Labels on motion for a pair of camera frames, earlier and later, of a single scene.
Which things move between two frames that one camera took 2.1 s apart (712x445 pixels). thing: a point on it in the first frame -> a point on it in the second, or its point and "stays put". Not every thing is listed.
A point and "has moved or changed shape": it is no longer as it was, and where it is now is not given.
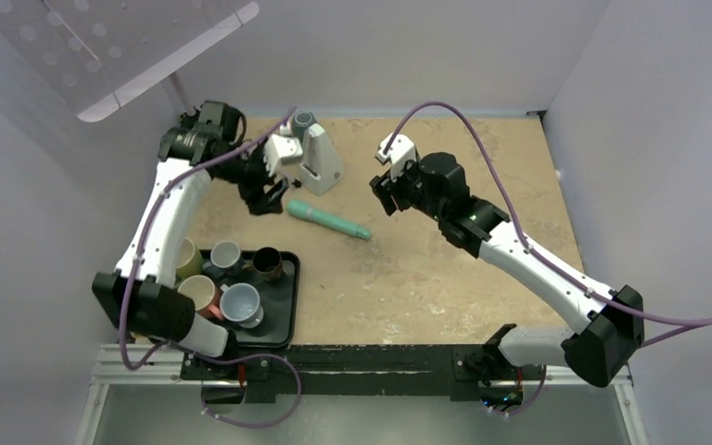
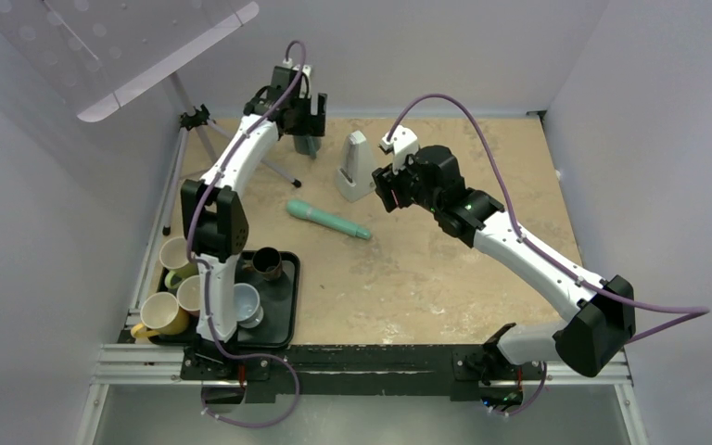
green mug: x=189 y=262 stays put
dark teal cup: x=300 y=120 has moved or changed shape
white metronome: x=322 y=167 -> x=356 y=178
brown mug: x=266 y=262 stays put
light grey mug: x=240 y=302 stays put
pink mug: x=205 y=293 stays put
